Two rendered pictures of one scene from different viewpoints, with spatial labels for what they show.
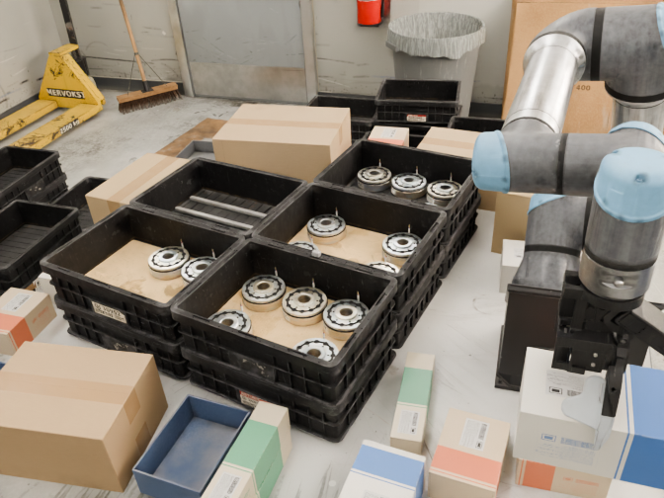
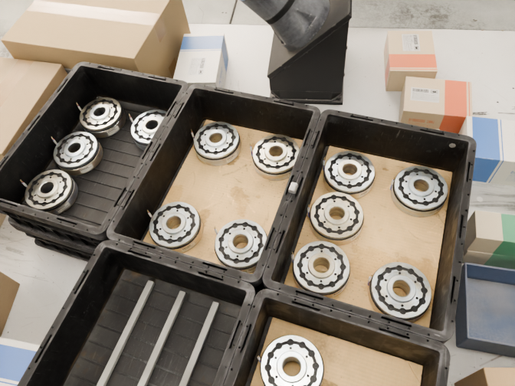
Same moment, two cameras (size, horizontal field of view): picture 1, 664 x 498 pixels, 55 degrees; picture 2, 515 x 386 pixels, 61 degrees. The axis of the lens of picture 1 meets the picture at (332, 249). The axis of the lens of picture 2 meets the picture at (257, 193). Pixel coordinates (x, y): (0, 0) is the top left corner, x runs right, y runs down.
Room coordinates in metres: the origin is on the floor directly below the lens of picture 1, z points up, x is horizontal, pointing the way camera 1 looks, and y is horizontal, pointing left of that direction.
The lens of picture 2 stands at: (1.28, 0.45, 1.61)
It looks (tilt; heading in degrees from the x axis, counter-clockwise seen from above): 58 degrees down; 267
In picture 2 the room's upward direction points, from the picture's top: 10 degrees counter-clockwise
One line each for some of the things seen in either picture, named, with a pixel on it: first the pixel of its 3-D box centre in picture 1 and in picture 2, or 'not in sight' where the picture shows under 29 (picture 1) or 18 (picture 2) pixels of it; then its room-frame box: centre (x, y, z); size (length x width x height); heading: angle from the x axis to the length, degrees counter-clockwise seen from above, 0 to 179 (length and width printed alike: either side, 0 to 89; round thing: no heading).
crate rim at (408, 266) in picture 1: (350, 227); (221, 171); (1.32, -0.05, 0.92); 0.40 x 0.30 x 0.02; 59
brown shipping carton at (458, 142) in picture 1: (465, 168); (14, 121); (1.84, -0.45, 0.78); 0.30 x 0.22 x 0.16; 64
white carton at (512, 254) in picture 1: (539, 269); (201, 69); (1.32, -0.54, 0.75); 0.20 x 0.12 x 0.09; 74
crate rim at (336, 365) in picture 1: (286, 297); (375, 209); (1.06, 0.11, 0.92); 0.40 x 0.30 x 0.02; 59
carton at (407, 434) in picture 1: (413, 402); not in sight; (0.91, -0.15, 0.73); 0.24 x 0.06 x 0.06; 164
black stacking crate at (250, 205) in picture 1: (222, 211); (134, 385); (1.52, 0.30, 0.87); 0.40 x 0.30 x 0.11; 59
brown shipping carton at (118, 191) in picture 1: (151, 200); not in sight; (1.77, 0.56, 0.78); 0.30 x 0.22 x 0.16; 153
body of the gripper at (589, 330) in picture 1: (596, 321); not in sight; (0.56, -0.31, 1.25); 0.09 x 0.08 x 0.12; 70
